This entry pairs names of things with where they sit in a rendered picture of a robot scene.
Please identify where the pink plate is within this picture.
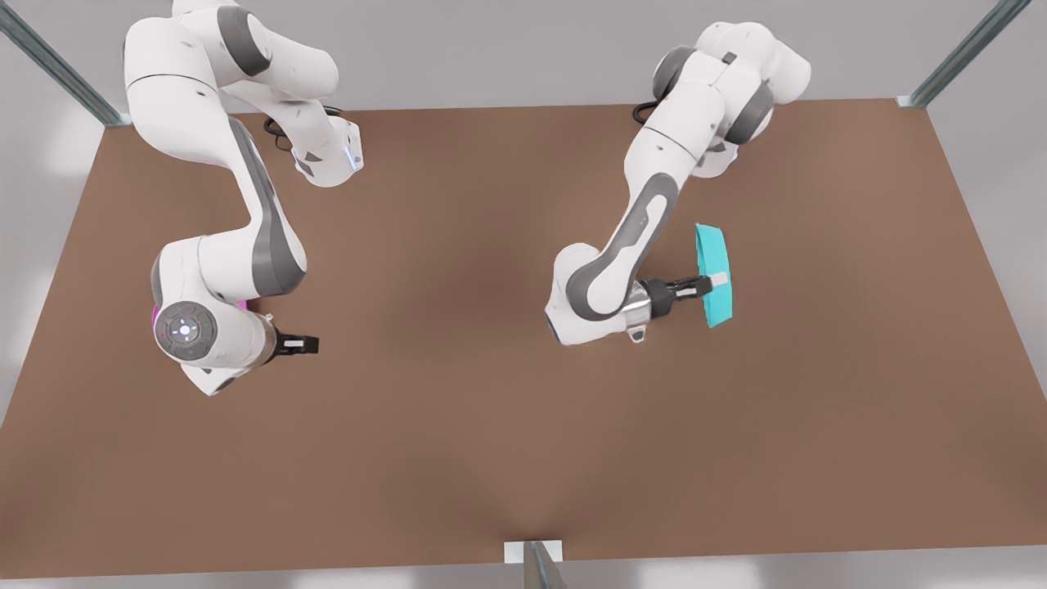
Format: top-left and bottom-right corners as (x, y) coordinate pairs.
(152, 299), (249, 331)

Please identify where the silver frame post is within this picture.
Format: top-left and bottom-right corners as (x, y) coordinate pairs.
(896, 0), (1033, 110)
(0, 4), (132, 128)
(504, 540), (567, 589)

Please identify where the blue plate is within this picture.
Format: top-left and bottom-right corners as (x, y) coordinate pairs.
(695, 223), (735, 329)

